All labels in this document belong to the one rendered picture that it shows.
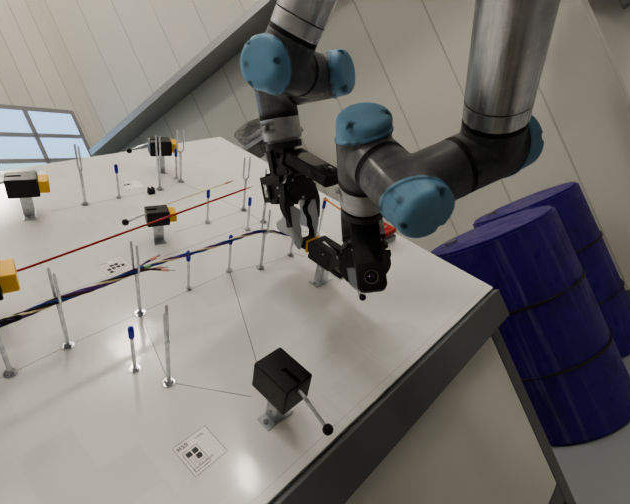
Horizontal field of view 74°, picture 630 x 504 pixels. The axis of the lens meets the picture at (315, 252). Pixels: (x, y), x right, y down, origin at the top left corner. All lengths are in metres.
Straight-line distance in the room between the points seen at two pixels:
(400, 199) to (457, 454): 0.55
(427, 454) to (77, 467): 0.53
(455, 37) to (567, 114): 0.85
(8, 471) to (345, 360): 0.46
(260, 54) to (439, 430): 0.69
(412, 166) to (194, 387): 0.43
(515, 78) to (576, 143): 2.58
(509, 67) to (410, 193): 0.15
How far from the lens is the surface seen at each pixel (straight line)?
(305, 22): 0.64
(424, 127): 3.13
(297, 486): 0.58
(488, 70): 0.50
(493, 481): 0.99
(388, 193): 0.49
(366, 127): 0.54
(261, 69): 0.64
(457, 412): 0.90
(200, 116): 4.06
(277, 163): 0.85
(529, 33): 0.48
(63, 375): 0.71
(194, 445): 0.61
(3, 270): 0.75
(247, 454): 0.60
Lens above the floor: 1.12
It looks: 1 degrees down
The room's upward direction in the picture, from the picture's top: 24 degrees counter-clockwise
